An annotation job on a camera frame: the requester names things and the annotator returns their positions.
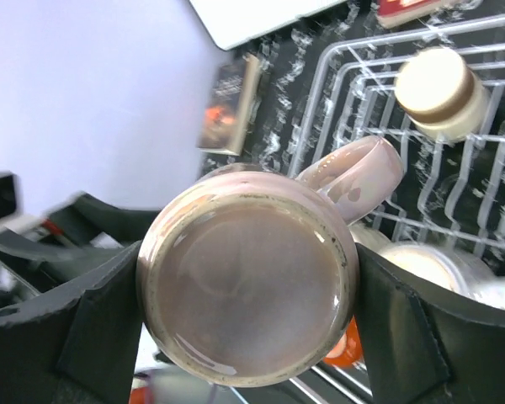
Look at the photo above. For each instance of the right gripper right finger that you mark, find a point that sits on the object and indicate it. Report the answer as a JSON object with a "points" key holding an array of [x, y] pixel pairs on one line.
{"points": [[423, 343]]}

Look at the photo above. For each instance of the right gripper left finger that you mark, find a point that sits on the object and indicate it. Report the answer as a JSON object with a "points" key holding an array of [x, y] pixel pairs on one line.
{"points": [[76, 343]]}

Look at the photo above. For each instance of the cream ribbed cup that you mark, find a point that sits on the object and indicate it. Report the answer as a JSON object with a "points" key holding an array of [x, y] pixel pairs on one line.
{"points": [[420, 260]]}

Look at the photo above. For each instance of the pink glossy mug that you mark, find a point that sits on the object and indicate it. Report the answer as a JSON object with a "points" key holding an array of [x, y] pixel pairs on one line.
{"points": [[249, 278]]}

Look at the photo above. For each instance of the brown and cream cup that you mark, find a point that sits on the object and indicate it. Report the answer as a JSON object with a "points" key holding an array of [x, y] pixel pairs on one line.
{"points": [[442, 96]]}

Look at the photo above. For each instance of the orange small cup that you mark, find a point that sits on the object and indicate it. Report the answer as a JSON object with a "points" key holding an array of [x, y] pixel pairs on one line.
{"points": [[348, 349]]}

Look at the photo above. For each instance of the Tale of Two Cities book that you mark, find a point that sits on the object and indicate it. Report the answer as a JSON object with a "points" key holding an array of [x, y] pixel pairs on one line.
{"points": [[229, 109]]}

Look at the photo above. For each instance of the red and white book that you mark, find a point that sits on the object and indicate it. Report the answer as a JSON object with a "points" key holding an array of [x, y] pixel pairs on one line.
{"points": [[393, 13]]}

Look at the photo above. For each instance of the white dry-erase board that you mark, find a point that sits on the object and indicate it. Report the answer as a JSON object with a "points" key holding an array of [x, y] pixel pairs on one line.
{"points": [[231, 23]]}

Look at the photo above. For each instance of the white wire dish rack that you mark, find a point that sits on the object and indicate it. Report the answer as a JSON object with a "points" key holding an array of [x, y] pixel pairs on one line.
{"points": [[331, 81]]}

